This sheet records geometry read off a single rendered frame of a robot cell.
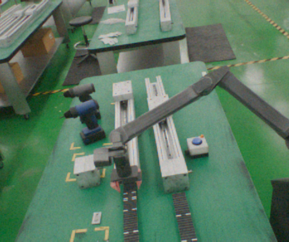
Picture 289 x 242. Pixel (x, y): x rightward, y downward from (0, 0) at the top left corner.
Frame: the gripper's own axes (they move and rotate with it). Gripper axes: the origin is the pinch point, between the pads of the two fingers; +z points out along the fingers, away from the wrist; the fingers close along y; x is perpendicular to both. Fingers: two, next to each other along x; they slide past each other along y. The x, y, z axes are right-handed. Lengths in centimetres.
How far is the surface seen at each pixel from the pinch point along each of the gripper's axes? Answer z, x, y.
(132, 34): 2, -204, -10
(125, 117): -3.7, -48.0, -0.6
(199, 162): 2.0, -10.0, -31.1
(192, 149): -3.8, -13.0, -29.4
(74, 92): -18, -60, 25
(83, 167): -7.5, -8.9, 17.7
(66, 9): 34, -529, 111
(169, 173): -7.5, 3.1, -17.1
